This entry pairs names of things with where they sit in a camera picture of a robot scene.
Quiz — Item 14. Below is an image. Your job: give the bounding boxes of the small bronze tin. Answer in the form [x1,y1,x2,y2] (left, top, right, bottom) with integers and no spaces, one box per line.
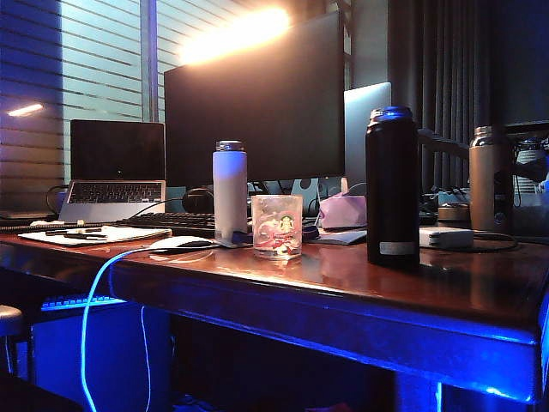
[437,204,471,224]

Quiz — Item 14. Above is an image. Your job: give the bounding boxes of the pink tissue pouch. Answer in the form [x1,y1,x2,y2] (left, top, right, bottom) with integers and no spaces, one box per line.
[319,191,369,230]

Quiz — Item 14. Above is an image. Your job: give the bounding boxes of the black adapter cable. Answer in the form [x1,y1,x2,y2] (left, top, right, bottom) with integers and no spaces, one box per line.
[470,231,520,252]

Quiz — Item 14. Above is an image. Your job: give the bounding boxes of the metal window post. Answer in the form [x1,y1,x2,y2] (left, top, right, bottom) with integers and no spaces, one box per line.
[140,0,159,123]

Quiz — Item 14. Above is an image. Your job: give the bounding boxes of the large black monitor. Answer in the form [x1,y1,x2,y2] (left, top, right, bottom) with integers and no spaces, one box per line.
[164,10,347,188]

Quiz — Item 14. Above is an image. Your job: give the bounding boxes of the black thermos bottle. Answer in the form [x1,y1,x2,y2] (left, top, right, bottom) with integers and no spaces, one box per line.
[365,106,421,267]

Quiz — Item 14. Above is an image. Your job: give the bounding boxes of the white power adapter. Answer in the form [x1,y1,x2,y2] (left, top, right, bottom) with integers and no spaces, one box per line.
[419,227,475,250]

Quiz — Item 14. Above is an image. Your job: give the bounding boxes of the printed glass cup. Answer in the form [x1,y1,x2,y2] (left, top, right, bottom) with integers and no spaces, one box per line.
[250,194,304,260]

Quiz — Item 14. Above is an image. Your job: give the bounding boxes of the dark pleated curtain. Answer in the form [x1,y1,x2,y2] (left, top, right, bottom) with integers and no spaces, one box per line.
[388,0,494,194]

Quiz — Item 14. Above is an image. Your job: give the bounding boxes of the dark blue notebook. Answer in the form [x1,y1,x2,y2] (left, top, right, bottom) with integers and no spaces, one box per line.
[308,229,369,246]

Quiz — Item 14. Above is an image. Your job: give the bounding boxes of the black keyboard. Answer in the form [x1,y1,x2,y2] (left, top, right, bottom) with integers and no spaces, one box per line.
[106,211,216,239]

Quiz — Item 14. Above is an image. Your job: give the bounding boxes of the silver open laptop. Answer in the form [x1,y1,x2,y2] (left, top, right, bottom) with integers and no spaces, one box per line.
[58,119,167,223]

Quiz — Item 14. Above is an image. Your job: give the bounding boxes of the silver monitor stand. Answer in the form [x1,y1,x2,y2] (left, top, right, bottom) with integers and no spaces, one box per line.
[292,178,322,215]

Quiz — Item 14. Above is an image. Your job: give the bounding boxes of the white computer mouse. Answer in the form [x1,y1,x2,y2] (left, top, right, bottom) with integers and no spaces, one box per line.
[148,234,220,254]

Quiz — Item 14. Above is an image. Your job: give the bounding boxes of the blue lit keyboard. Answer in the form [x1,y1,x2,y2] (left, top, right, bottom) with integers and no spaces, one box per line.
[39,294,129,312]

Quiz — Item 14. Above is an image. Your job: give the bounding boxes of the black headphones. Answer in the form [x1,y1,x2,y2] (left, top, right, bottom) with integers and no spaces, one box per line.
[181,187,215,214]

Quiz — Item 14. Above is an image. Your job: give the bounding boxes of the white notepad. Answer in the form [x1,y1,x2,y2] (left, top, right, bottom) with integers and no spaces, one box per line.
[18,224,173,248]

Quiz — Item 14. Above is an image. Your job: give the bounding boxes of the round stool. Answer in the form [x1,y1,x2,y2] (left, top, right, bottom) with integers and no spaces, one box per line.
[0,304,32,379]

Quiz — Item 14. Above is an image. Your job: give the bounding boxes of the bronze thermos bottle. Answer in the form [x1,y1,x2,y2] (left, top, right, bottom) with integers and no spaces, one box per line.
[468,125,514,233]

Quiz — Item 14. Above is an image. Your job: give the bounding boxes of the glowing blue cable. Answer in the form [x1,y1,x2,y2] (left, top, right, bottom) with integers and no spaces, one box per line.
[80,245,173,412]

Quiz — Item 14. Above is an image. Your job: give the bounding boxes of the silver display back panel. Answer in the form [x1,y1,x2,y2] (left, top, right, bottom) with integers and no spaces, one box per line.
[343,82,393,190]

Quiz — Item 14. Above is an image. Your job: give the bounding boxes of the white thermos bottle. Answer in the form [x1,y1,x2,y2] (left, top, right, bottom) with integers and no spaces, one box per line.
[212,139,250,243]

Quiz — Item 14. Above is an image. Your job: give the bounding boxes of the thin white hanging cable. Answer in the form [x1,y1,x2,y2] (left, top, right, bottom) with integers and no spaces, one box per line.
[138,304,154,412]

